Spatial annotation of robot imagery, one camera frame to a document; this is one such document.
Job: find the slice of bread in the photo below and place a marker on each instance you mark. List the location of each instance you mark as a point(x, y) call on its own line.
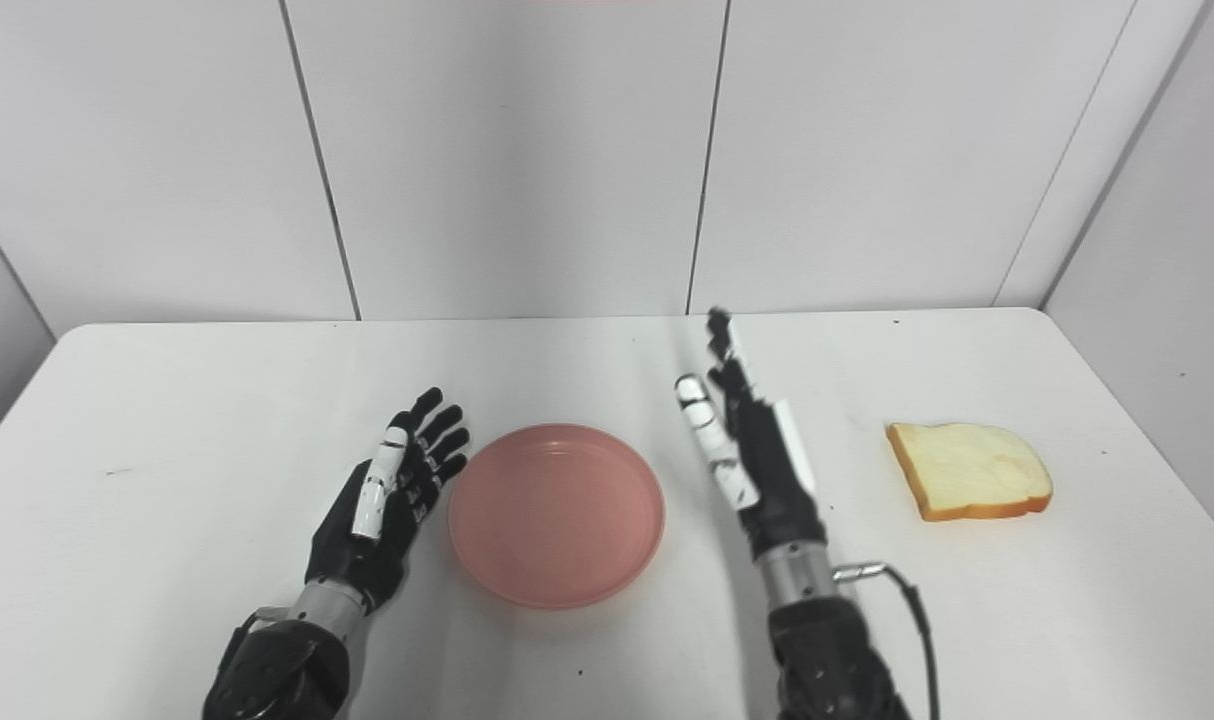
point(972, 470)

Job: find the pink round plate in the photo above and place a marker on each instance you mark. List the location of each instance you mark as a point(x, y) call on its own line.
point(556, 515)

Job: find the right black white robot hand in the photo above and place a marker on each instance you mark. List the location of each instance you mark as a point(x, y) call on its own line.
point(757, 470)

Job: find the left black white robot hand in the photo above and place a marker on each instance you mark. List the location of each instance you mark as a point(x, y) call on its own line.
point(377, 510)

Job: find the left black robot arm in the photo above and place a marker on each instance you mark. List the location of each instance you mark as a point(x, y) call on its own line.
point(287, 665)

